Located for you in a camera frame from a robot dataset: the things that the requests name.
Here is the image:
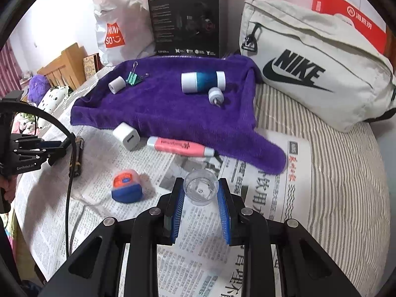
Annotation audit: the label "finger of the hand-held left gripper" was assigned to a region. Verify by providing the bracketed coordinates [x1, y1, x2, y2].
[29, 139, 68, 151]
[14, 148, 67, 166]

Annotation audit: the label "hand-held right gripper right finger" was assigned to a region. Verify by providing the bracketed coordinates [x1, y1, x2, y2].
[217, 178, 361, 297]

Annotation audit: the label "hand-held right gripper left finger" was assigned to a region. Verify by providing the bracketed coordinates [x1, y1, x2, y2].
[45, 178, 186, 297]

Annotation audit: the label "clear plastic cap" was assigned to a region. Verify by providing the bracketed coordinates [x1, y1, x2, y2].
[183, 170, 220, 206]

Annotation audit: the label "orange blue tape measure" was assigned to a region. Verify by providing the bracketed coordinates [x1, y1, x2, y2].
[111, 170, 143, 204]

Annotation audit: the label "pink highlighter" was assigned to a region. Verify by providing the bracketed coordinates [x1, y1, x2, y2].
[147, 136, 217, 158]

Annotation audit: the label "white usb charger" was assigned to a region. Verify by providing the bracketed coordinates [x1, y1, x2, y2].
[112, 123, 141, 151]

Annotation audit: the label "green binder clip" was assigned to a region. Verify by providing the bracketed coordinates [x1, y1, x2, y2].
[125, 62, 149, 85]

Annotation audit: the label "small white round head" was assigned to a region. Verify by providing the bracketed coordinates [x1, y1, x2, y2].
[208, 87, 225, 107]

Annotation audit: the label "white and blue bottle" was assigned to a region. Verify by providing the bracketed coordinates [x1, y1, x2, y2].
[181, 71, 226, 94]

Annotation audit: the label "person's left hand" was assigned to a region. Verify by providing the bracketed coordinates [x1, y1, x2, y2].
[0, 176, 17, 205]

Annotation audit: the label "purple plush toy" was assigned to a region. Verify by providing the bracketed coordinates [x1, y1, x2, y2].
[28, 74, 50, 105]

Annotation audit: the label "white spotted pillow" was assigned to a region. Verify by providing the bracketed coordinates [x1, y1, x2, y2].
[39, 86, 73, 113]

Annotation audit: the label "red striped curtain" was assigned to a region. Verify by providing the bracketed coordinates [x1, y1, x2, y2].
[0, 42, 22, 98]

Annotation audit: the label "newspaper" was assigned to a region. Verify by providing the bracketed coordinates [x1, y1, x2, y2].
[14, 111, 313, 297]

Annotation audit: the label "patterned brown book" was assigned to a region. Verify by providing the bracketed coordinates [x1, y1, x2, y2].
[83, 53, 104, 79]

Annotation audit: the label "purple towel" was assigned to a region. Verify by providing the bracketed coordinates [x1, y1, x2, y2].
[71, 54, 287, 175]

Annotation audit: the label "grey waist bag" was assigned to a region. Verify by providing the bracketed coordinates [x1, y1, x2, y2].
[240, 0, 396, 133]

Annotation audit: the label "white plastic shopping bag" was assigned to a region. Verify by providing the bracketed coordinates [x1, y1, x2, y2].
[92, 0, 157, 67]

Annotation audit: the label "black headset box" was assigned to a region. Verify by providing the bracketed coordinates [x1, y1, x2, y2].
[147, 0, 228, 59]

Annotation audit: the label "red paper bag white handles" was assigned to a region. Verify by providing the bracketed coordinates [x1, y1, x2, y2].
[311, 0, 387, 54]

